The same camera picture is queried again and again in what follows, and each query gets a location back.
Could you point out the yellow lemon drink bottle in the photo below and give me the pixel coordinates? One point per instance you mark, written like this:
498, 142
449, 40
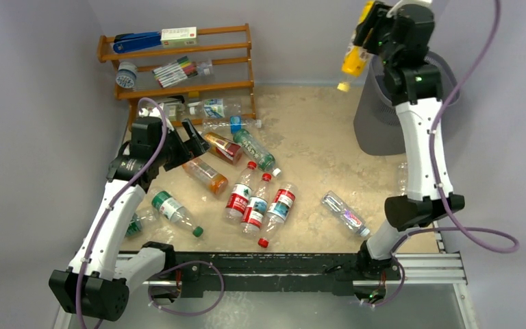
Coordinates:
355, 58

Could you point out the grey mesh waste bin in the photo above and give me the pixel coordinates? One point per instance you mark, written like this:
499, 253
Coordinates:
376, 125

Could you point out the red cap water bottle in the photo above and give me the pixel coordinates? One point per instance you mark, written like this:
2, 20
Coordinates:
240, 193

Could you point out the white red box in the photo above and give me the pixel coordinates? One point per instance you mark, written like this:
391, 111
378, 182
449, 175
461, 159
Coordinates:
178, 37

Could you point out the blue white label bottle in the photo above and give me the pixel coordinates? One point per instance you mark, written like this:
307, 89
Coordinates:
216, 108

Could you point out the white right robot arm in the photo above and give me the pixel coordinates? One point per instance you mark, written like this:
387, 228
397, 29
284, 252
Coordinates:
428, 182

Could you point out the orange juice bottle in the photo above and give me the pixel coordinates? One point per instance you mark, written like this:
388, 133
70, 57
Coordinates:
208, 176

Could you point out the blue stapler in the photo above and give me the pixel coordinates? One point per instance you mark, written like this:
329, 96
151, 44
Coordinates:
125, 43

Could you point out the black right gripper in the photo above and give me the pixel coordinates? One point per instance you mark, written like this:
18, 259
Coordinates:
371, 29

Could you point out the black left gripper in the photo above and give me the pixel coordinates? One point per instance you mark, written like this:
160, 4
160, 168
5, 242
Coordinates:
185, 151

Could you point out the clear bottle blue label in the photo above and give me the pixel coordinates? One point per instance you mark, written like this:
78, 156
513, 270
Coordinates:
230, 125

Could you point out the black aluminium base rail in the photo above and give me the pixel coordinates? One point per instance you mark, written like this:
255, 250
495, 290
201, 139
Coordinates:
334, 273

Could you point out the red label tea bottle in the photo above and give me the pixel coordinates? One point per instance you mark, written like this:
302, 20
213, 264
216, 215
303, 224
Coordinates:
224, 148

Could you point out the clear crushed bottle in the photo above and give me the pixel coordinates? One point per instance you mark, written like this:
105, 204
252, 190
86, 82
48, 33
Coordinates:
402, 178

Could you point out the red cap scenic bottle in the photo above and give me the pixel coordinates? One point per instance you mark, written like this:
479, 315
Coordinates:
256, 207

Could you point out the green white carton box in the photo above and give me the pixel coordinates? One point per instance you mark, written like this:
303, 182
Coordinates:
172, 111

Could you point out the wooden shelf rack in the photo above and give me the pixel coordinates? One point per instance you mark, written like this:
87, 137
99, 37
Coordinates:
222, 58

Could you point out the clear purple label bottle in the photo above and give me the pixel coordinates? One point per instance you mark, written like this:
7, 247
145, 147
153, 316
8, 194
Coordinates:
340, 209

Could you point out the pack of coloured markers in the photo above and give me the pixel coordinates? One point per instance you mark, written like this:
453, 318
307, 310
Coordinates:
175, 72

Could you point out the green label tea bottle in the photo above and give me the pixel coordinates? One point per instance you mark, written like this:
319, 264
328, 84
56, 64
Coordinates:
264, 159

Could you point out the green label water bottle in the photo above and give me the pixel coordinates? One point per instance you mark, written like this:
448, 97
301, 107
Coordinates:
169, 208

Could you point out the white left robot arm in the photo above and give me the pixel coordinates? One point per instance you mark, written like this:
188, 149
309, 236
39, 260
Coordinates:
93, 285

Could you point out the dark green label bottle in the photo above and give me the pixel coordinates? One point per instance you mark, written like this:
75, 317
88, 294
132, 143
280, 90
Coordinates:
143, 220

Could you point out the red scenic label bottle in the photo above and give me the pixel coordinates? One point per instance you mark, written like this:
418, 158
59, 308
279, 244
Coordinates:
277, 213

